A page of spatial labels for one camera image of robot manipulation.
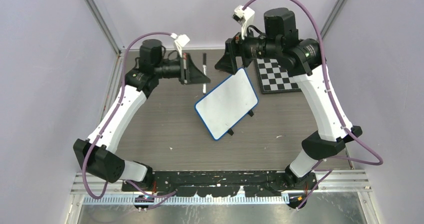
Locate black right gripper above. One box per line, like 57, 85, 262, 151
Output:
214, 22, 280, 75

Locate white black marker pen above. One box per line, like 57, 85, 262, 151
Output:
202, 52, 207, 95

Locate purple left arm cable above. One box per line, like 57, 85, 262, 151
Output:
81, 31, 178, 211

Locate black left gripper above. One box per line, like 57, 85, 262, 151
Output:
154, 52, 210, 85

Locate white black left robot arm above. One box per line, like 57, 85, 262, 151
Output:
73, 34, 211, 191

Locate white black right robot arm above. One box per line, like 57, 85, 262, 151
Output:
215, 5, 362, 189

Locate blue framed whiteboard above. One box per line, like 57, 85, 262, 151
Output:
194, 67, 259, 141

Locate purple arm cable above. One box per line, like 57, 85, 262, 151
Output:
81, 31, 178, 211
241, 0, 384, 210

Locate black white checkerboard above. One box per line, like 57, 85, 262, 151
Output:
253, 58, 301, 94

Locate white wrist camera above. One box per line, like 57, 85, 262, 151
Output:
170, 33, 190, 58
232, 5, 255, 40

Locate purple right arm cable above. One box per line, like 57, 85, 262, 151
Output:
241, 0, 384, 210

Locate aluminium frame rail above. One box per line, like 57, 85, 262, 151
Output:
70, 169, 373, 195

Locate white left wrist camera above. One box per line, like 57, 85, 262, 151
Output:
170, 33, 190, 58

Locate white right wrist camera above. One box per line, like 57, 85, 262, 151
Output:
232, 5, 255, 40

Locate perforated metal strip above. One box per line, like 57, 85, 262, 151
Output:
82, 193, 290, 205

